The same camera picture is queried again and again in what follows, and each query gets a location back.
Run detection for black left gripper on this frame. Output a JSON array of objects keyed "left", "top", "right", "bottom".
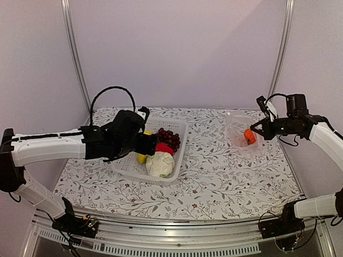
[{"left": 113, "top": 133, "right": 159, "bottom": 157}]

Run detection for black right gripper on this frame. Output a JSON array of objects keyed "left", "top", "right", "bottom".
[{"left": 251, "top": 116, "right": 300, "bottom": 140}]

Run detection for orange toy pepper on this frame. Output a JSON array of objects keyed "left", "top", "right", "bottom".
[{"left": 243, "top": 129, "right": 256, "bottom": 145}]

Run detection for clear zip top bag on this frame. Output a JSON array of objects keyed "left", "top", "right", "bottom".
[{"left": 226, "top": 110, "right": 264, "bottom": 156}]

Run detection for white plastic mesh basket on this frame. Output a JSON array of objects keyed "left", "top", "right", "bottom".
[{"left": 107, "top": 117, "right": 188, "bottom": 186}]

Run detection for red toy pepper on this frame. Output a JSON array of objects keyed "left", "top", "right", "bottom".
[{"left": 155, "top": 143, "right": 174, "bottom": 156}]

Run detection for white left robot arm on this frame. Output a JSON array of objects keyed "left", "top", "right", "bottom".
[{"left": 1, "top": 107, "right": 157, "bottom": 232}]

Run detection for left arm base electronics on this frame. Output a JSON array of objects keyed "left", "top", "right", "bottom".
[{"left": 52, "top": 197, "right": 99, "bottom": 239}]

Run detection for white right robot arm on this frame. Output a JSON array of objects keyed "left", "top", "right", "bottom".
[{"left": 250, "top": 94, "right": 342, "bottom": 233}]

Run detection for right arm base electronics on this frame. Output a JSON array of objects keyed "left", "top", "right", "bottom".
[{"left": 258, "top": 200, "right": 318, "bottom": 253}]

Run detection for yellow toy lemon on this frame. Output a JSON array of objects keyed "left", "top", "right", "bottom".
[{"left": 137, "top": 154, "right": 148, "bottom": 164}]

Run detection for dark red toy grapes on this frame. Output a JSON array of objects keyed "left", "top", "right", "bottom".
[{"left": 156, "top": 128, "right": 181, "bottom": 152}]

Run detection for white toy cabbage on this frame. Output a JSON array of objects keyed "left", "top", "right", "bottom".
[{"left": 145, "top": 152, "right": 175, "bottom": 178}]

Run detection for floral patterned table mat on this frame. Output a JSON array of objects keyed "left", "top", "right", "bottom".
[{"left": 54, "top": 108, "right": 303, "bottom": 220}]

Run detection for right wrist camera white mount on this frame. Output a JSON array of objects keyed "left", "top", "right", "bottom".
[{"left": 256, "top": 96, "right": 278, "bottom": 122}]

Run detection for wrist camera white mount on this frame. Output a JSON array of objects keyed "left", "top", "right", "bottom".
[
  {"left": 136, "top": 106, "right": 150, "bottom": 122},
  {"left": 256, "top": 96, "right": 278, "bottom": 122}
]

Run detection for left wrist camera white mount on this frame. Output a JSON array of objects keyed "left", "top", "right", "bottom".
[{"left": 136, "top": 106, "right": 150, "bottom": 122}]

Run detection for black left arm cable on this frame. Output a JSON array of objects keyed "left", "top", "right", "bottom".
[{"left": 90, "top": 86, "right": 136, "bottom": 128}]

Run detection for right aluminium frame post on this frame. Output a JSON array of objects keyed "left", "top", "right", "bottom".
[{"left": 268, "top": 0, "right": 295, "bottom": 96}]

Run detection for aluminium frame post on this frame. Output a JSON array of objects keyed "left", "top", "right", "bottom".
[
  {"left": 268, "top": 0, "right": 295, "bottom": 96},
  {"left": 61, "top": 0, "right": 91, "bottom": 114}
]

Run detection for aluminium front rail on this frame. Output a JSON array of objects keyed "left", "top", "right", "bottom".
[{"left": 23, "top": 206, "right": 335, "bottom": 257}]

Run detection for left aluminium frame post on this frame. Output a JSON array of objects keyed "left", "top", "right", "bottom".
[{"left": 61, "top": 0, "right": 91, "bottom": 114}]

